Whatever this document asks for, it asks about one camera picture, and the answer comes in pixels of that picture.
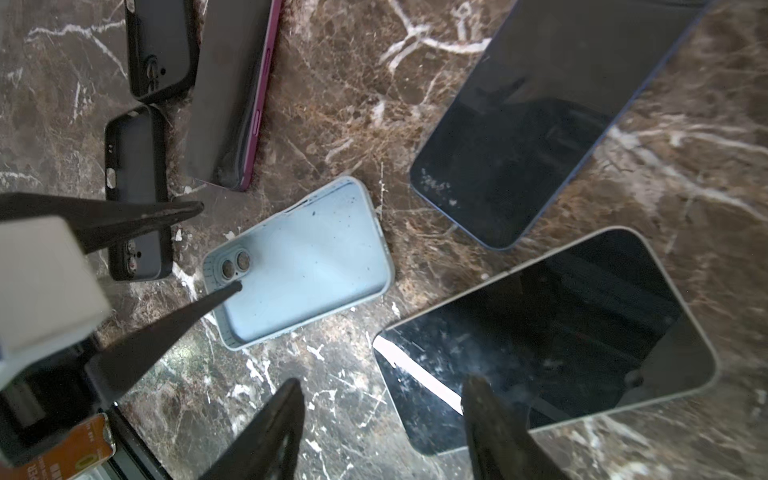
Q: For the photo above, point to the magenta-edged smartphone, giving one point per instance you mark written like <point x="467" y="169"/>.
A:
<point x="229" y="94"/>

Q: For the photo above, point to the orange label tag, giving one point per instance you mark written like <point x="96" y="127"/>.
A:
<point x="90" y="444"/>

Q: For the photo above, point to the light blue phone case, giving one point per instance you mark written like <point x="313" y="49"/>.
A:
<point x="324" y="254"/>

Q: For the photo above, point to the black phone case upper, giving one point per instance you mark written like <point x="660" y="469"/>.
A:
<point x="162" y="48"/>

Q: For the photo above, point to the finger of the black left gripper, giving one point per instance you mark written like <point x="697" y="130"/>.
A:
<point x="98" y="224"/>
<point x="115" y="370"/>

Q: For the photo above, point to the blue-edged smartphone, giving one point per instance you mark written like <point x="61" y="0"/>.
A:
<point x="551" y="82"/>

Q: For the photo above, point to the black phone case lower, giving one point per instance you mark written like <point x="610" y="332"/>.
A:
<point x="135" y="172"/>

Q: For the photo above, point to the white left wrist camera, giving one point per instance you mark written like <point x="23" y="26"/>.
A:
<point x="50" y="297"/>

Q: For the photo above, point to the white-edged smartphone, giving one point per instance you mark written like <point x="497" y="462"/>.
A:
<point x="594" y="327"/>

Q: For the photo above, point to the black phone case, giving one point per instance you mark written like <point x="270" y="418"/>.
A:
<point x="162" y="48"/>
<point x="135" y="172"/>

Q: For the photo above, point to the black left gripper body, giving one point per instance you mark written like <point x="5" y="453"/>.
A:
<point x="42" y="405"/>

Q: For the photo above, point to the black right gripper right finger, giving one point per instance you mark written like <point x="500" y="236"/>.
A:
<point x="499" y="446"/>

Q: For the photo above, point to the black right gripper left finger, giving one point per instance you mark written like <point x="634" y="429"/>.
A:
<point x="268" y="448"/>

